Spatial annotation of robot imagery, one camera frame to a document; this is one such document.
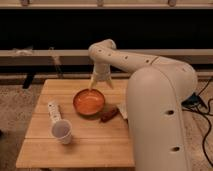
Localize orange ceramic bowl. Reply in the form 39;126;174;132
73;89;105;116

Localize black cables on floor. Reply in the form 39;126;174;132
181;77;213;168

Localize white horizontal rail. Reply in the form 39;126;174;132
0;49;213;64

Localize wooden table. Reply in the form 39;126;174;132
16;79;134;168

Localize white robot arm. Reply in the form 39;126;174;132
88;39;198;171

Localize white paper cup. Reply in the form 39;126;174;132
51;120;72;144

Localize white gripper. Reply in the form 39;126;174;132
88;63;114;90

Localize dark snack bar package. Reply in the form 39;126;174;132
117;103;128;120

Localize brown sausage-shaped object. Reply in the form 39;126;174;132
100;108;119;123

